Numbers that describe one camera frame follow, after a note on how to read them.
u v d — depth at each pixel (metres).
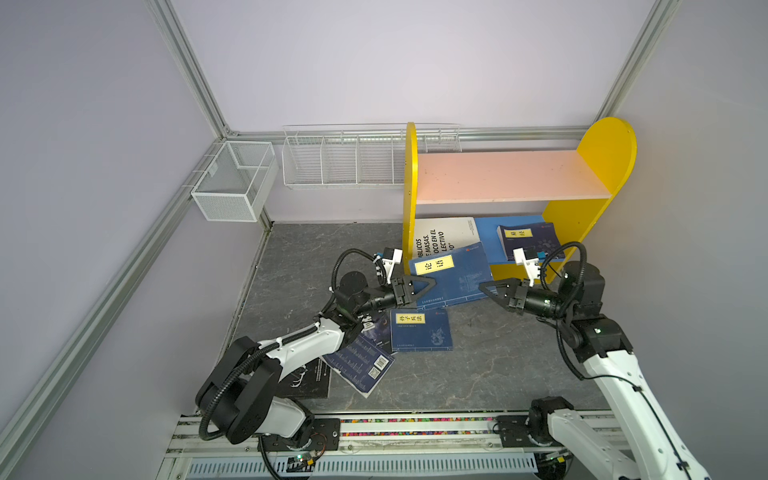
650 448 0.40
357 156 0.98
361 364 0.83
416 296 0.66
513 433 0.74
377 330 0.91
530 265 0.63
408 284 0.66
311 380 0.81
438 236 0.92
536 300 0.59
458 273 0.69
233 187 1.02
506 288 0.62
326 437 0.73
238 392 0.42
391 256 0.71
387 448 0.72
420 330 0.91
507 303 0.59
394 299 0.65
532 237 0.96
